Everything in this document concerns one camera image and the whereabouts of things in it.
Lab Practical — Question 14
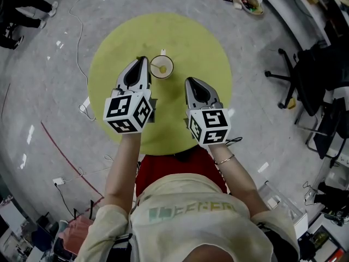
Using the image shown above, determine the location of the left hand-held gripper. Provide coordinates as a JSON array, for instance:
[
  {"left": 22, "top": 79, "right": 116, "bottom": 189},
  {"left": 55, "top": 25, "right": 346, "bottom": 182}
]
[{"left": 103, "top": 56, "right": 158, "bottom": 134}]

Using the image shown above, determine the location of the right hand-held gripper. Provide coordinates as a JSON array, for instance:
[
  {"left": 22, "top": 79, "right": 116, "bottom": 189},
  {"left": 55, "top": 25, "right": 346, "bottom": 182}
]
[{"left": 185, "top": 77, "right": 232, "bottom": 148}]

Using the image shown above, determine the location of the white cup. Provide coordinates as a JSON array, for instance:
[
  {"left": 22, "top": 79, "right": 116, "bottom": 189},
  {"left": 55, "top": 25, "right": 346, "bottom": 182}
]
[{"left": 149, "top": 48, "right": 175, "bottom": 80}]

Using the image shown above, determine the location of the person's left forearm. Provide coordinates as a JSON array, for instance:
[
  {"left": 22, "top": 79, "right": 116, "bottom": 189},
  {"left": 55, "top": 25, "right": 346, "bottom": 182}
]
[{"left": 103, "top": 132, "right": 143, "bottom": 211}]

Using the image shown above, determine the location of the person's right forearm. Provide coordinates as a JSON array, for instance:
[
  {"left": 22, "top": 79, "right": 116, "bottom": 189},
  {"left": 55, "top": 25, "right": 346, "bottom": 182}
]
[{"left": 208, "top": 142, "right": 269, "bottom": 218}]

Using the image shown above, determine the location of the yellow-green round table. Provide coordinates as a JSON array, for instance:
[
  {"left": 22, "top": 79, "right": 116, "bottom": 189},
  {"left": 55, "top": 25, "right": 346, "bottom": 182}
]
[{"left": 87, "top": 13, "right": 233, "bottom": 157}]

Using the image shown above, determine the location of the person's red skirt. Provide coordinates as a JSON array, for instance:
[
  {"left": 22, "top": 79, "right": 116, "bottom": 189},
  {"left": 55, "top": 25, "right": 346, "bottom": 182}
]
[{"left": 135, "top": 147, "right": 228, "bottom": 198}]

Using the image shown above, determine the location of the red floor tape line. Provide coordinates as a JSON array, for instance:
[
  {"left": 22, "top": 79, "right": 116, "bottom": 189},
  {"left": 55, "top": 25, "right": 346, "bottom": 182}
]
[{"left": 40, "top": 120, "right": 105, "bottom": 202}]

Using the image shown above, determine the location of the shallow bowl of small items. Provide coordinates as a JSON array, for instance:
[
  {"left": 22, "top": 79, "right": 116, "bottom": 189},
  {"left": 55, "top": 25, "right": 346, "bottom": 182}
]
[{"left": 241, "top": 0, "right": 265, "bottom": 16}]

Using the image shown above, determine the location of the black office chair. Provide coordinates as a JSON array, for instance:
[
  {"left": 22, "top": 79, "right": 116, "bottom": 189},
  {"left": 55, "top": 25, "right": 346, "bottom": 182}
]
[{"left": 264, "top": 41, "right": 349, "bottom": 117}]

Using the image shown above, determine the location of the white metal shelving rack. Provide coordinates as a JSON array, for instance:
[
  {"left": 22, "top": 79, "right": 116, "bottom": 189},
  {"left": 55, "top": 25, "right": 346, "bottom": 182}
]
[{"left": 250, "top": 0, "right": 349, "bottom": 46}]

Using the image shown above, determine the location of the person's beige shirt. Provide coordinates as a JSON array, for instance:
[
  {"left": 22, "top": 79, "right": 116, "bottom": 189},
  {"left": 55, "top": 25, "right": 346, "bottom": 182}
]
[{"left": 75, "top": 172, "right": 300, "bottom": 262}]

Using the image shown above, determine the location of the white-framed glass case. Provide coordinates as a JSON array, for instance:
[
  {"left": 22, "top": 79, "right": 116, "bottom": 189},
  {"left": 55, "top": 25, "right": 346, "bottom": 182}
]
[{"left": 257, "top": 180, "right": 309, "bottom": 240}]

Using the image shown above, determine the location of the black bag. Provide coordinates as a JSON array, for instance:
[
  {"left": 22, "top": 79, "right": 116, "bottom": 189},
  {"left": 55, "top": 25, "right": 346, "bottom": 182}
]
[{"left": 313, "top": 181, "right": 349, "bottom": 216}]

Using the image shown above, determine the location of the pink cloth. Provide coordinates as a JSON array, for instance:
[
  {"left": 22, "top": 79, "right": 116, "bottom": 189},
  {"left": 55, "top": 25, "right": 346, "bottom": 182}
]
[{"left": 58, "top": 216, "right": 95, "bottom": 257}]

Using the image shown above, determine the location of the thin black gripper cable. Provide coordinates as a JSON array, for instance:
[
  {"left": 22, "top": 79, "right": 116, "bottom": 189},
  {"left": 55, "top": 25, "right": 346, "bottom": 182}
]
[{"left": 225, "top": 136, "right": 244, "bottom": 147}]

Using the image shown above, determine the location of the thin gold bracelet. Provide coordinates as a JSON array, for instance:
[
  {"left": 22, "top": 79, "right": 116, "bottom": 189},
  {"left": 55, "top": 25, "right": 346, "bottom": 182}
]
[{"left": 214, "top": 153, "right": 236, "bottom": 166}]

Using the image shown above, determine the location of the long white floor cable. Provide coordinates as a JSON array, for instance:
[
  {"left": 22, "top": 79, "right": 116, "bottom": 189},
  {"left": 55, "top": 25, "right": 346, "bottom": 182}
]
[{"left": 68, "top": 0, "right": 97, "bottom": 123}]

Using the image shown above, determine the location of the short white floor cable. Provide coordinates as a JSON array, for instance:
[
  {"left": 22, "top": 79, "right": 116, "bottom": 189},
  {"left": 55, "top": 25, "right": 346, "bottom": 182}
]
[{"left": 64, "top": 154, "right": 114, "bottom": 183}]

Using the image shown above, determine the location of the black metal-frame chair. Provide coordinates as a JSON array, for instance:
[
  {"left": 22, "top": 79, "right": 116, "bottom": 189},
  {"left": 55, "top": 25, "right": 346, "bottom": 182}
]
[{"left": 294, "top": 97, "right": 349, "bottom": 169}]

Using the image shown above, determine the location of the black floor cable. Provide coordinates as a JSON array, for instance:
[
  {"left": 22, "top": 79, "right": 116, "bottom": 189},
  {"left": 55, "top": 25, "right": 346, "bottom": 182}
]
[{"left": 55, "top": 184, "right": 76, "bottom": 219}]

